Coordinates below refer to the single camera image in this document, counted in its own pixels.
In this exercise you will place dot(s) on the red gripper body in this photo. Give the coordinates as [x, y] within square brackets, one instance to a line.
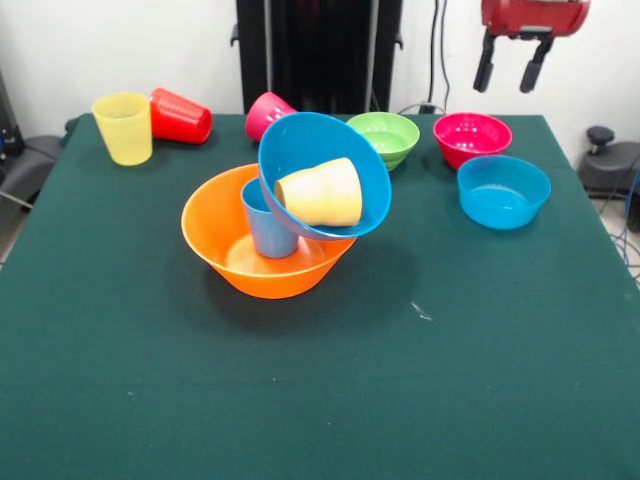
[535, 15]

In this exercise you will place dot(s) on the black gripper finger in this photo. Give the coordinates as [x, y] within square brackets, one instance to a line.
[484, 70]
[532, 70]

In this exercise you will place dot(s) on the light blue shallow bowl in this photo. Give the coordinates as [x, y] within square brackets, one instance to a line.
[500, 210]

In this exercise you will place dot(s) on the large blue bowl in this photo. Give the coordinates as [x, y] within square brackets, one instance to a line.
[320, 140]

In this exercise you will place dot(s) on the small yellow orange cup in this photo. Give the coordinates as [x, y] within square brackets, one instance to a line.
[325, 195]

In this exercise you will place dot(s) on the pink cup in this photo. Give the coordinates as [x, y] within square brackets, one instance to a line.
[265, 112]

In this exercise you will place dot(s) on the blue cup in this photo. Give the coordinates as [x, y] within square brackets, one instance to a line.
[267, 235]

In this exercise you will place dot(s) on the large orange bowl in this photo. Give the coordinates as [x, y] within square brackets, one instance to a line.
[270, 280]

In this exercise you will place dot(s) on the red cup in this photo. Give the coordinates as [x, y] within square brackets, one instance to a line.
[180, 117]

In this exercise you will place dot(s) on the pink bowl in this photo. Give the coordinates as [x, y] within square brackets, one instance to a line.
[470, 150]

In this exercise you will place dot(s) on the green bowl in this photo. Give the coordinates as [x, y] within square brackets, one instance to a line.
[395, 132]

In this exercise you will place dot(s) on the dark green table cloth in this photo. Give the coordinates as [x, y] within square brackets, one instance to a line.
[300, 375]

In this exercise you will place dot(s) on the pale yellow cup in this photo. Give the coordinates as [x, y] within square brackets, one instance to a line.
[122, 135]

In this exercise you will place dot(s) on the black equipment box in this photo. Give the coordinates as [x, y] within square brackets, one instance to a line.
[7, 130]

